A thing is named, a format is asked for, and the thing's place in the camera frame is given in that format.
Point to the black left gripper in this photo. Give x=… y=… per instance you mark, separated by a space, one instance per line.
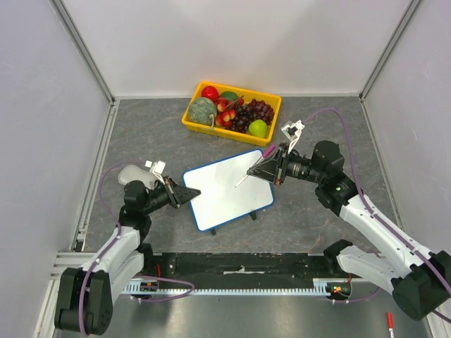
x=184 y=194

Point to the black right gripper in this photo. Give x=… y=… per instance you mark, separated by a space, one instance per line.
x=280 y=167

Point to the purple capped whiteboard marker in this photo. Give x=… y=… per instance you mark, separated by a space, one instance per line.
x=265 y=155

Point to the blue framed whiteboard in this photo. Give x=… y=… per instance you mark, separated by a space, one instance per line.
x=223 y=199

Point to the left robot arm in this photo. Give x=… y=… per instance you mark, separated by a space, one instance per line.
x=86 y=294

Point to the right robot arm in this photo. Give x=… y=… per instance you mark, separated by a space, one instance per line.
x=417 y=278

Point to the white whiteboard eraser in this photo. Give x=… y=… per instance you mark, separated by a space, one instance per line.
x=132 y=172

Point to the green pear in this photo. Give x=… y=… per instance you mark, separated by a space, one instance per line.
x=258 y=128

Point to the dark purple grape bunch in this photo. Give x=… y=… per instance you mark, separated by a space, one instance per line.
x=250 y=112

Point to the yellow plastic fruit tray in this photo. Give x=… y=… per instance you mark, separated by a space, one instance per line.
x=248 y=94

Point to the red cherries cluster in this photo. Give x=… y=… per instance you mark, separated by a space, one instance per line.
x=226 y=111

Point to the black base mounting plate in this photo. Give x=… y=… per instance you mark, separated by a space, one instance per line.
x=242 y=270

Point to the green mango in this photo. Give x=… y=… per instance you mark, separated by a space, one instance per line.
x=229 y=95

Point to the green netted melon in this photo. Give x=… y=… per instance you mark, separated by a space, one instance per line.
x=202 y=111

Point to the red apple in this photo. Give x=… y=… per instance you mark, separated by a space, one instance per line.
x=210 y=92

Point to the red marker pen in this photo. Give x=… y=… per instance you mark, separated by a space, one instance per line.
x=390 y=325

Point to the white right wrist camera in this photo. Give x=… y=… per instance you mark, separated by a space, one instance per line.
x=293 y=131

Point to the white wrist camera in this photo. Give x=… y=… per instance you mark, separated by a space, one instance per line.
x=293 y=131
x=156 y=168

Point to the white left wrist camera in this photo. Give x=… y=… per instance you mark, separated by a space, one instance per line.
x=156 y=168

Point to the light blue cable duct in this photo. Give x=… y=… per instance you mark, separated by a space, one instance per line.
x=138 y=287

